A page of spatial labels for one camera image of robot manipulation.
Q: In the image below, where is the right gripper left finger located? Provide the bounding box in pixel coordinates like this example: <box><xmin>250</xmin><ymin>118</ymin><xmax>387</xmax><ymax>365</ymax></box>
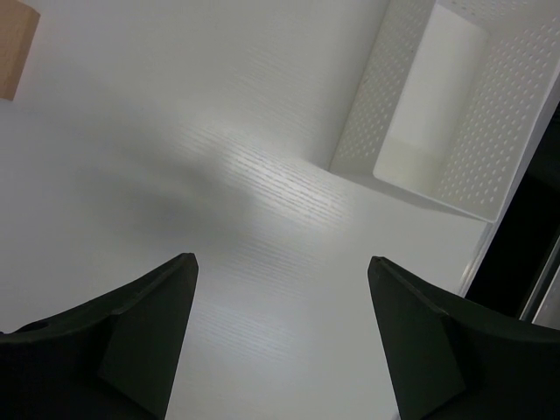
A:
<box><xmin>1</xmin><ymin>253</ymin><xmax>199</xmax><ymax>419</ymax></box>

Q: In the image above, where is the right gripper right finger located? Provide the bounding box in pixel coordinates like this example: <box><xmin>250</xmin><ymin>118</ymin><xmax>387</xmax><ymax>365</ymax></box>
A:
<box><xmin>367</xmin><ymin>256</ymin><xmax>559</xmax><ymax>419</ymax></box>

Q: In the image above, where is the white perforated box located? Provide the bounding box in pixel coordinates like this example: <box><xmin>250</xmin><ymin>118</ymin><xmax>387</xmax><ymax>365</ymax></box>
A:
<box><xmin>330</xmin><ymin>1</ymin><xmax>559</xmax><ymax>223</ymax></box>

